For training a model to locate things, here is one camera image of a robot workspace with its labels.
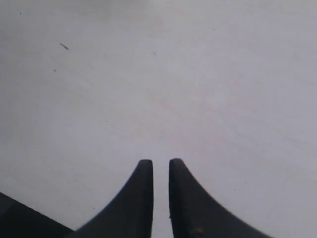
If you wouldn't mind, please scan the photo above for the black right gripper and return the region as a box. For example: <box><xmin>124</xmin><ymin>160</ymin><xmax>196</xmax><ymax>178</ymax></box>
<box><xmin>0</xmin><ymin>193</ymin><xmax>73</xmax><ymax>238</ymax></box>

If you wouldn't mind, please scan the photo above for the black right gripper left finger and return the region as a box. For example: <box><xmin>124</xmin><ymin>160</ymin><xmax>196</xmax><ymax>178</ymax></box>
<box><xmin>70</xmin><ymin>160</ymin><xmax>154</xmax><ymax>238</ymax></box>

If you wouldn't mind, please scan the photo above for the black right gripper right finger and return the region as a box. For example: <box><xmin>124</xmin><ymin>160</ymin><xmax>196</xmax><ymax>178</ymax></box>
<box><xmin>168</xmin><ymin>159</ymin><xmax>268</xmax><ymax>238</ymax></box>

